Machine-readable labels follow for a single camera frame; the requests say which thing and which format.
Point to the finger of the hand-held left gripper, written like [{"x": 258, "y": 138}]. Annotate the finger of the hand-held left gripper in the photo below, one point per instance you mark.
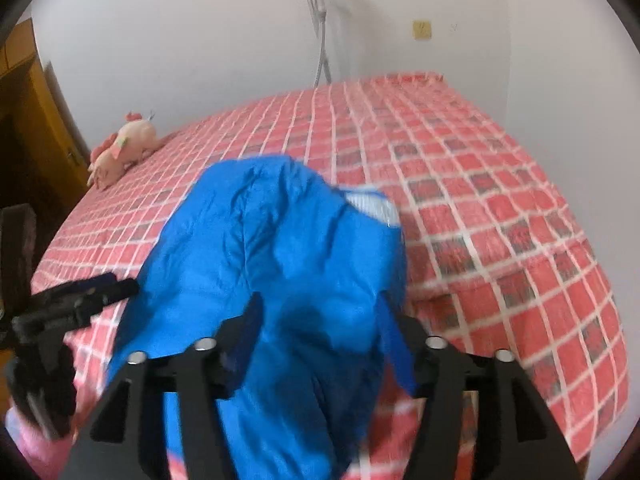
[
  {"x": 90, "y": 285},
  {"x": 110, "y": 294}
]

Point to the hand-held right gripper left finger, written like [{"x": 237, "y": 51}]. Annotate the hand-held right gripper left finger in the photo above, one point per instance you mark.
[{"x": 247, "y": 325}]

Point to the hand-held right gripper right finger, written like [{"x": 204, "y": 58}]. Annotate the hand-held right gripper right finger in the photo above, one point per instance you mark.
[{"x": 395, "y": 345}]

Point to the blue puffer jacket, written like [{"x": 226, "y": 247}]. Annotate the blue puffer jacket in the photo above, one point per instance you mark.
[{"x": 280, "y": 250}]

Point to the pink unicorn plush toy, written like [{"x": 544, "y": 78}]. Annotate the pink unicorn plush toy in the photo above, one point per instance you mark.
[{"x": 130, "y": 140}]

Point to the red checkered bed cover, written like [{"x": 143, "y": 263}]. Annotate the red checkered bed cover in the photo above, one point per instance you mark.
[{"x": 500, "y": 210}]

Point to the yellow wooden door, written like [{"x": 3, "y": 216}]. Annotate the yellow wooden door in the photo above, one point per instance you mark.
[{"x": 45, "y": 110}]

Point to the yellow wall socket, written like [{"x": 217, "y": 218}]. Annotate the yellow wall socket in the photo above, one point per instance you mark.
[{"x": 422, "y": 29}]

